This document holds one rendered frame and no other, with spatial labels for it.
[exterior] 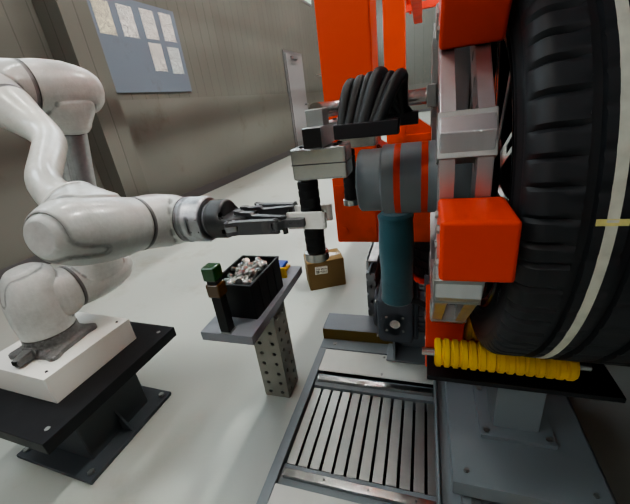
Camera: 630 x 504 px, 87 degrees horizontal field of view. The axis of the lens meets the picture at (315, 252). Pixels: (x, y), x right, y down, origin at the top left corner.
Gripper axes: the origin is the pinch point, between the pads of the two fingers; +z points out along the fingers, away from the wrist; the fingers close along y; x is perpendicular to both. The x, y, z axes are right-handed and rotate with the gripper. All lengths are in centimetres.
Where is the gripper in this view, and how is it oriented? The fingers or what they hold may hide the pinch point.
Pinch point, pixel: (310, 216)
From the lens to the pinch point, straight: 59.4
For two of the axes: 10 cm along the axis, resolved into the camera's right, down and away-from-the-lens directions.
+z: 9.5, 0.1, -3.1
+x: -1.2, -9.1, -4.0
